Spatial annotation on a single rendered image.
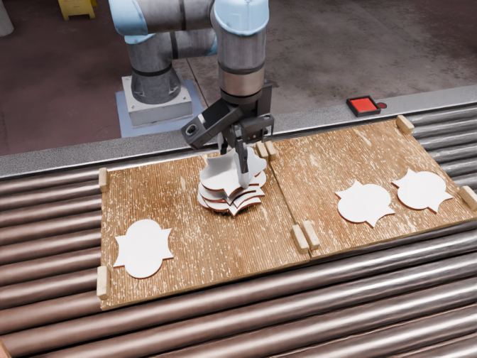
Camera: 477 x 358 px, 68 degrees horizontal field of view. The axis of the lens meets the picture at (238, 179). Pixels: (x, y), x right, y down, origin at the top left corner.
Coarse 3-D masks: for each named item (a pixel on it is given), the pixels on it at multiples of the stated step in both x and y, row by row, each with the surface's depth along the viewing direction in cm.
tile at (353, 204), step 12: (336, 192) 81; (348, 192) 81; (360, 192) 81; (372, 192) 81; (384, 192) 81; (348, 204) 79; (360, 204) 79; (372, 204) 79; (384, 204) 79; (348, 216) 77; (360, 216) 77; (372, 216) 77; (384, 216) 78; (372, 228) 76
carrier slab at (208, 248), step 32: (192, 160) 90; (128, 192) 82; (160, 192) 82; (192, 192) 82; (128, 224) 76; (160, 224) 76; (192, 224) 76; (224, 224) 76; (256, 224) 76; (288, 224) 76; (192, 256) 71; (224, 256) 71; (256, 256) 71; (288, 256) 71; (128, 288) 67; (160, 288) 67; (192, 288) 68
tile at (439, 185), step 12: (408, 168) 86; (396, 180) 84; (408, 180) 84; (420, 180) 84; (432, 180) 84; (408, 192) 81; (420, 192) 81; (432, 192) 81; (444, 192) 81; (408, 204) 79; (420, 204) 79; (432, 204) 79
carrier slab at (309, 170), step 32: (352, 128) 98; (384, 128) 98; (288, 160) 90; (320, 160) 90; (352, 160) 90; (384, 160) 90; (416, 160) 90; (288, 192) 82; (320, 192) 82; (448, 192) 82; (320, 224) 76; (352, 224) 76; (384, 224) 76; (416, 224) 76; (448, 224) 77; (320, 256) 72
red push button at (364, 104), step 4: (352, 100) 108; (356, 100) 108; (360, 100) 108; (364, 100) 108; (368, 100) 108; (356, 104) 107; (360, 104) 107; (364, 104) 107; (368, 104) 107; (372, 104) 107; (356, 108) 105; (360, 108) 105; (364, 108) 105; (368, 108) 105; (372, 108) 105
